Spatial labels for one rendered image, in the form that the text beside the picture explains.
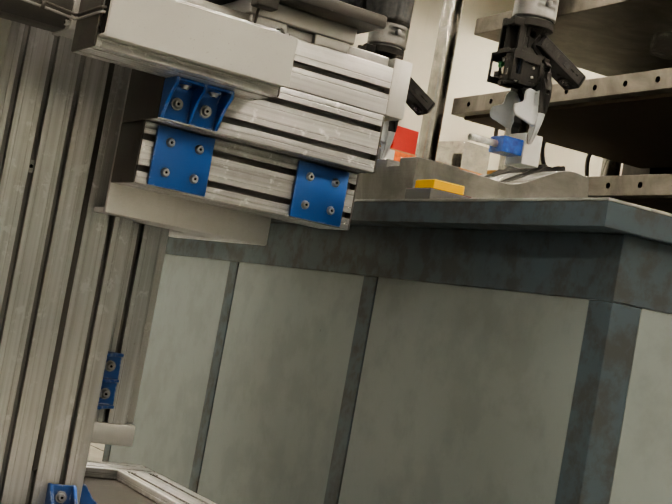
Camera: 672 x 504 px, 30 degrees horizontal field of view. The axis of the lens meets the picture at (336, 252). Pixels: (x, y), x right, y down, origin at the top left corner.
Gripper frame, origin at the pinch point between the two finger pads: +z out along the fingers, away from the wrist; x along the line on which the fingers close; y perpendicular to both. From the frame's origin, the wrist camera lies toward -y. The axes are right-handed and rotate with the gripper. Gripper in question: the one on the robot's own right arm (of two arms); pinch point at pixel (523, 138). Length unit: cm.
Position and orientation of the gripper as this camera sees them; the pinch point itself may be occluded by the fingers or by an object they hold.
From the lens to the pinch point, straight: 219.6
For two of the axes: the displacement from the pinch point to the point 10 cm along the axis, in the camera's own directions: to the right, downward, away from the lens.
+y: -8.7, -1.9, -4.5
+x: 4.5, 0.3, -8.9
